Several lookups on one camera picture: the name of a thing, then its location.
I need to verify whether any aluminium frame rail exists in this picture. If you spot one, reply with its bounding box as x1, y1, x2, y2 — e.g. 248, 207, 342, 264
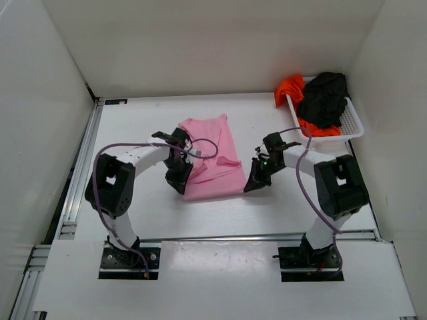
9, 97, 105, 319

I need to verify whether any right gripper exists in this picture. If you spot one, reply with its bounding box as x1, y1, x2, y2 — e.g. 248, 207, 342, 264
244, 157, 284, 193

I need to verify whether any blue corner label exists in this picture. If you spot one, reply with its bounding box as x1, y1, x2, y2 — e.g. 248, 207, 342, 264
104, 99, 127, 105

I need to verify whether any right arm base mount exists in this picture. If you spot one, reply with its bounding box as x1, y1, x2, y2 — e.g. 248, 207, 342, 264
272, 245, 344, 283

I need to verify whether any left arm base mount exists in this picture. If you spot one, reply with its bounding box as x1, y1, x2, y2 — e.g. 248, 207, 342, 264
98, 241, 161, 281

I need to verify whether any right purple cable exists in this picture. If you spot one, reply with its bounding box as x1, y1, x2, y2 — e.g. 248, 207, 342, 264
278, 127, 344, 273

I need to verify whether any orange t-shirt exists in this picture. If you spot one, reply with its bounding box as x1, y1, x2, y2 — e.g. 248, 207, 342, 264
274, 74, 341, 137

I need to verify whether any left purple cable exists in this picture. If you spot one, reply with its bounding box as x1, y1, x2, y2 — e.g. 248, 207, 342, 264
92, 138, 220, 279

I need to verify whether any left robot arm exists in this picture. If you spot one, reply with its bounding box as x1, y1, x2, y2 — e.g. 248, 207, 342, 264
85, 128, 193, 267

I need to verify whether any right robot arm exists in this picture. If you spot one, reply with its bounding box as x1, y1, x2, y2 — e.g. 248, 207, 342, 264
244, 132, 369, 267

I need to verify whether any purple cable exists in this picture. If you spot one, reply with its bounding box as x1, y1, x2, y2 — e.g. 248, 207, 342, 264
278, 127, 344, 273
92, 138, 220, 279

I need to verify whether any black t-shirt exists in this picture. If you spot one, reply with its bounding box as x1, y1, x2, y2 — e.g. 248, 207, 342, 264
296, 72, 350, 129

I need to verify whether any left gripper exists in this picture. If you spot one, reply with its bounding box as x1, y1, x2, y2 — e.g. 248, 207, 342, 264
162, 156, 193, 194

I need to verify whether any white plastic basket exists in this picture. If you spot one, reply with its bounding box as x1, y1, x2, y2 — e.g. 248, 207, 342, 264
286, 76, 364, 149

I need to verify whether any pink t-shirt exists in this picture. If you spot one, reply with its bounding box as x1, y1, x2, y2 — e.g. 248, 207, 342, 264
179, 114, 246, 201

